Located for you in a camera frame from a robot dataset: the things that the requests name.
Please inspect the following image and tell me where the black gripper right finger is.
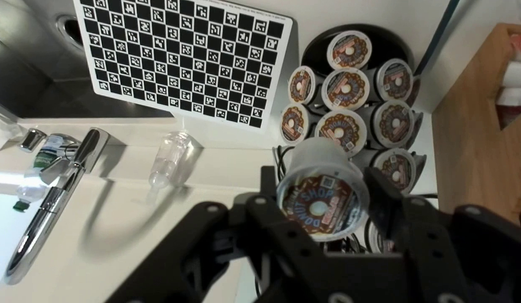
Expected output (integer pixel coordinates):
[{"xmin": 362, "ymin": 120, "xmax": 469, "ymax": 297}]
[{"xmin": 365, "ymin": 169, "xmax": 521, "ymax": 303}]

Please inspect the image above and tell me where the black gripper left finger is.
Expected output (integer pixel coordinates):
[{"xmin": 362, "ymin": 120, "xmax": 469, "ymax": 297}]
[{"xmin": 106, "ymin": 202, "xmax": 263, "ymax": 303}]

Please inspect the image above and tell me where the white coffee pod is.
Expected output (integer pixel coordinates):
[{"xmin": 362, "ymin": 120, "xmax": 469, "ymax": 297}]
[{"xmin": 276, "ymin": 137, "xmax": 370, "ymax": 243}]

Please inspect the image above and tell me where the black rotating pod rack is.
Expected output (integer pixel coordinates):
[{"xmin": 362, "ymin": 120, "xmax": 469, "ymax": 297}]
[{"xmin": 281, "ymin": 24, "xmax": 422, "ymax": 194}]

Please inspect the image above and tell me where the wooden condiment organizer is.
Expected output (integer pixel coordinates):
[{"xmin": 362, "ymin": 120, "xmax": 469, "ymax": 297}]
[{"xmin": 432, "ymin": 24, "xmax": 521, "ymax": 226}]

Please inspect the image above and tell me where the clear plastic soap bottle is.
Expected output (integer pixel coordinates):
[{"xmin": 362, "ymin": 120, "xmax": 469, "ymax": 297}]
[{"xmin": 148, "ymin": 132, "xmax": 204, "ymax": 191}]

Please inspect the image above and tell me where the chrome sink faucet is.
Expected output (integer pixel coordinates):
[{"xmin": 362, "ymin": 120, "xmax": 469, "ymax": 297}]
[{"xmin": 5, "ymin": 128, "xmax": 111, "ymax": 285}]

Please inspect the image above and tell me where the checkerboard calibration board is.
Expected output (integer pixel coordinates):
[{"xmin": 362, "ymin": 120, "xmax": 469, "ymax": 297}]
[{"xmin": 73, "ymin": 0, "xmax": 293, "ymax": 130}]

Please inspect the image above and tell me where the white box by sink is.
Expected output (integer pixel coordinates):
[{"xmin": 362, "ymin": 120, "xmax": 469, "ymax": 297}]
[{"xmin": 0, "ymin": 113, "xmax": 26, "ymax": 150}]

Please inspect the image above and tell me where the dark green cable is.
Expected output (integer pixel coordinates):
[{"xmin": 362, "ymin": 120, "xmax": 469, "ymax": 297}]
[{"xmin": 414, "ymin": 0, "xmax": 463, "ymax": 78}]

